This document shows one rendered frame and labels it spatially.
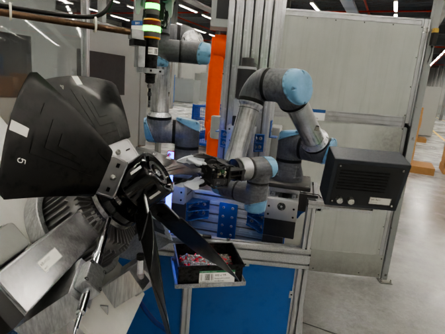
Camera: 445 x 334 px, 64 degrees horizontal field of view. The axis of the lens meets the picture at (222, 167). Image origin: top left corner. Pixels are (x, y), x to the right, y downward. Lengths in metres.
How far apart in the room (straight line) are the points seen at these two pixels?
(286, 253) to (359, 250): 1.77
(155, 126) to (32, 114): 1.06
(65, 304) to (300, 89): 0.92
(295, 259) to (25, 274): 1.00
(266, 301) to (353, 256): 1.72
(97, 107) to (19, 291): 0.51
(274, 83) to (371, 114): 1.73
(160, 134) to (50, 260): 1.09
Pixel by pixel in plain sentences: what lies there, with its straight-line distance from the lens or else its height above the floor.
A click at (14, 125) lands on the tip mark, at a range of 0.66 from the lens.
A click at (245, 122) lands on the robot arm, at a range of 1.29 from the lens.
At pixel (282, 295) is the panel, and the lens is 1.52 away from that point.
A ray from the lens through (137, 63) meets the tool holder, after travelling 0.93.
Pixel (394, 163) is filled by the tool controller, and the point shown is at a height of 1.23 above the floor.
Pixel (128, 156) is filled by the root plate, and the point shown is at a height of 1.25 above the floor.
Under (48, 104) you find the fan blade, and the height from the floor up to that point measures 1.38.
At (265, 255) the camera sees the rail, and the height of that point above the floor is 0.82.
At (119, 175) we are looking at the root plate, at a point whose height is 1.22.
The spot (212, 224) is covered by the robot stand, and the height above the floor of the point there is 0.78.
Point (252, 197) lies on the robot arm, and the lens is 1.21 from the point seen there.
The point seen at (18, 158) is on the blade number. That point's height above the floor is 1.30.
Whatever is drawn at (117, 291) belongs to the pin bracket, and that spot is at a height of 0.93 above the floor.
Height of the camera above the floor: 1.44
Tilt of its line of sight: 13 degrees down
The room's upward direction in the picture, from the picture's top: 5 degrees clockwise
